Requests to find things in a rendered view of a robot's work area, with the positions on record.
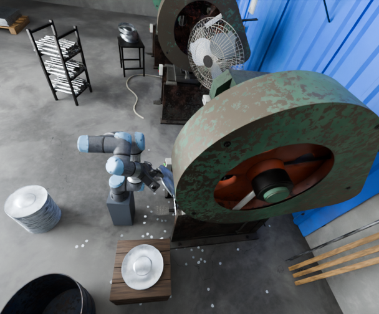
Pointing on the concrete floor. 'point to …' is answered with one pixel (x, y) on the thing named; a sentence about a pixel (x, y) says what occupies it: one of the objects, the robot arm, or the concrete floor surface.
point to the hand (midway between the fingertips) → (162, 178)
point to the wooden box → (121, 293)
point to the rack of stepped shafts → (67, 67)
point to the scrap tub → (50, 297)
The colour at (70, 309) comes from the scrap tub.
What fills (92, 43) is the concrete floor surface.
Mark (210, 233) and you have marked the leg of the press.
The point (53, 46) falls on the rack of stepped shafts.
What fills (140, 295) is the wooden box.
